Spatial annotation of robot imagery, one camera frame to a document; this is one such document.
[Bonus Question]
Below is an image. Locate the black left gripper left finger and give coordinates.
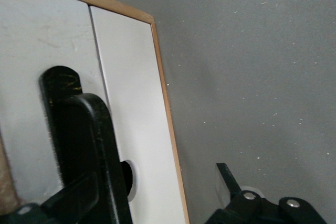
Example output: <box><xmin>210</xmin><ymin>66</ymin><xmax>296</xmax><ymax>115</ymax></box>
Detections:
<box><xmin>0</xmin><ymin>173</ymin><xmax>100</xmax><ymax>224</ymax></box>

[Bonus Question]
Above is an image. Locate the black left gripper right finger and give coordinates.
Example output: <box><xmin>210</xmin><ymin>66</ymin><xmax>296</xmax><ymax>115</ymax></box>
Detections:
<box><xmin>204</xmin><ymin>163</ymin><xmax>329</xmax><ymax>224</ymax></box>

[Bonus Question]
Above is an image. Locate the white drawer with black handle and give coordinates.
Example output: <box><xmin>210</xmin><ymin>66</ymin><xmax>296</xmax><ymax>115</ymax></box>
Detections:
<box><xmin>0</xmin><ymin>0</ymin><xmax>111</xmax><ymax>209</ymax></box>

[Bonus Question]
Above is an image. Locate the white drawer with finger hole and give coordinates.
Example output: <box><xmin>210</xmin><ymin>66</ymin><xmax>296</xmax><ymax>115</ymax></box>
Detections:
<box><xmin>89</xmin><ymin>5</ymin><xmax>186</xmax><ymax>224</ymax></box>

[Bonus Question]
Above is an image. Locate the wooden drawer cabinet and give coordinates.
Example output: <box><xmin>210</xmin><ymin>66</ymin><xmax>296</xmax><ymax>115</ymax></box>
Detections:
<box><xmin>0</xmin><ymin>0</ymin><xmax>190</xmax><ymax>224</ymax></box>

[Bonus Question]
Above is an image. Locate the dark grey table mat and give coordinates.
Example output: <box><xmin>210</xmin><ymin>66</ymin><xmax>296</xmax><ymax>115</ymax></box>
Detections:
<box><xmin>49</xmin><ymin>0</ymin><xmax>336</xmax><ymax>224</ymax></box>

